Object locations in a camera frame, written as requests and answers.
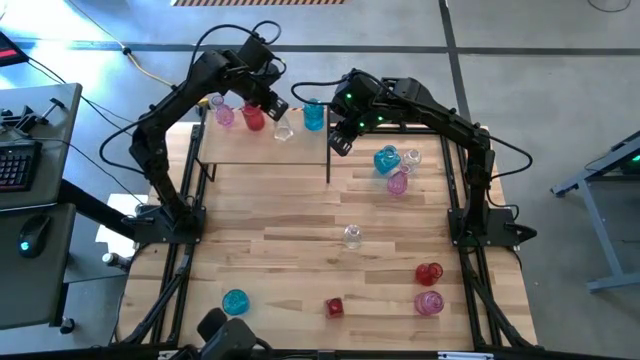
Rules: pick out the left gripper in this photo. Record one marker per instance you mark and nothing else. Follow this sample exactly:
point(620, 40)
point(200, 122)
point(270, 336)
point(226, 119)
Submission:
point(260, 90)

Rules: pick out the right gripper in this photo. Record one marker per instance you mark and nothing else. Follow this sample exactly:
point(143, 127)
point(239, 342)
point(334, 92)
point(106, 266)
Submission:
point(352, 107)

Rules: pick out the red ribbed bottle vase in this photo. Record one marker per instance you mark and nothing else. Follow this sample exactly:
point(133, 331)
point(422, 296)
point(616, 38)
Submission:
point(254, 120)

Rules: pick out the blue cylindrical glass vase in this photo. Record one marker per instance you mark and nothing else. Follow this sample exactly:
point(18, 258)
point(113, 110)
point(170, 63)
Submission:
point(313, 117)

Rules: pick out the pink bumpy glass vase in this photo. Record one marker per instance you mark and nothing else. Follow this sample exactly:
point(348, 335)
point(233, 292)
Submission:
point(225, 116)

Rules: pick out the clear faceted tall vase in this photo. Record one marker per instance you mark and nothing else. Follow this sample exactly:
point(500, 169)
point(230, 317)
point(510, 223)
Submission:
point(283, 132)

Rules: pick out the blue bulbous glass vase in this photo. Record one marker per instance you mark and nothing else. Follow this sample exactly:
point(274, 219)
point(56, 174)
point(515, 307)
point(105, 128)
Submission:
point(386, 162)

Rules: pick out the clear round ribbed vase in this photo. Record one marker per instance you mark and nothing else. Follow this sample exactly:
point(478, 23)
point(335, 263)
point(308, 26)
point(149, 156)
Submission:
point(352, 237)

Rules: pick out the red square ribbed vase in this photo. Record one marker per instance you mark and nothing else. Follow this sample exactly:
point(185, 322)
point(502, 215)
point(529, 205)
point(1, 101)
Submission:
point(334, 308)

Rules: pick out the blue round dotted vase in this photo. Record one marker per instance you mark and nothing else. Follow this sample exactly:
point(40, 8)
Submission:
point(235, 302)

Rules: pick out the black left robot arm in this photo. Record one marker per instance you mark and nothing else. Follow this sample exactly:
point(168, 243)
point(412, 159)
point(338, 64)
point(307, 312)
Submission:
point(150, 150)

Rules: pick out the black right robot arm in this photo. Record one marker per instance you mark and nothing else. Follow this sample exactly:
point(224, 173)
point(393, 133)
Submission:
point(450, 120)

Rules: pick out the clear small glass vase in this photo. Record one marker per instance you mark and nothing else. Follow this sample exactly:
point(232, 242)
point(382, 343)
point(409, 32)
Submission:
point(412, 157)

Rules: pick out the pink slender glass vase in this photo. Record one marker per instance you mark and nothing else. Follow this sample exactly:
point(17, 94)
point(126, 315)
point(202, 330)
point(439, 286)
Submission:
point(396, 185)

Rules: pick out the red flared glass vase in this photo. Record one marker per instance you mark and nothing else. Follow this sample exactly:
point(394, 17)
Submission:
point(426, 275)

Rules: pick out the white paper sheet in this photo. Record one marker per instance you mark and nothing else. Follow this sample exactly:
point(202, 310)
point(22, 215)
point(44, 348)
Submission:
point(115, 210)

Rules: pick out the pink round swirl vase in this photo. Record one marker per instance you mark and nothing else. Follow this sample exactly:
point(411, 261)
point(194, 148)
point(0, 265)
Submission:
point(429, 303)

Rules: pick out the grey desk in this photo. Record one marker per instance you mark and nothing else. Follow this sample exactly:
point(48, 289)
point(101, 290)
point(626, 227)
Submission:
point(55, 150)

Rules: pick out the small grey bottle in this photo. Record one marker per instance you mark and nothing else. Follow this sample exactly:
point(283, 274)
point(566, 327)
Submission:
point(114, 260)

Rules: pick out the black desk clamp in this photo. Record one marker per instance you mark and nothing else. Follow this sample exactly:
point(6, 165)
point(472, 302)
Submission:
point(25, 120)

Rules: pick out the black device with red display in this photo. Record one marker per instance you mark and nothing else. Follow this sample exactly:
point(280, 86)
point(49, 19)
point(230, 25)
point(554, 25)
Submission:
point(10, 52)

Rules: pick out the black keyboard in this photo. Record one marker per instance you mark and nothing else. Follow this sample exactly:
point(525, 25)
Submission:
point(17, 167)

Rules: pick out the black computer mouse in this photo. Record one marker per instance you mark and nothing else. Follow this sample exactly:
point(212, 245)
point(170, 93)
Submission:
point(34, 235)

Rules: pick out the grey metal table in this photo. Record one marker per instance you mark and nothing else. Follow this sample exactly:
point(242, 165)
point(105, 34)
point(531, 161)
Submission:
point(602, 225)

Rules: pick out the black round knob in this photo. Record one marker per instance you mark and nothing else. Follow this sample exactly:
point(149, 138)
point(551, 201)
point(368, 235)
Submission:
point(66, 326)

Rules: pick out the wooden shelf with black frame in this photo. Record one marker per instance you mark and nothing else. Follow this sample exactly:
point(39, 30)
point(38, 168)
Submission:
point(250, 147)

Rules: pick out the white frame bracket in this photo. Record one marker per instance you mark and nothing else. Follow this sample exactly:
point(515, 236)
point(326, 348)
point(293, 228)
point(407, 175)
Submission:
point(465, 356)

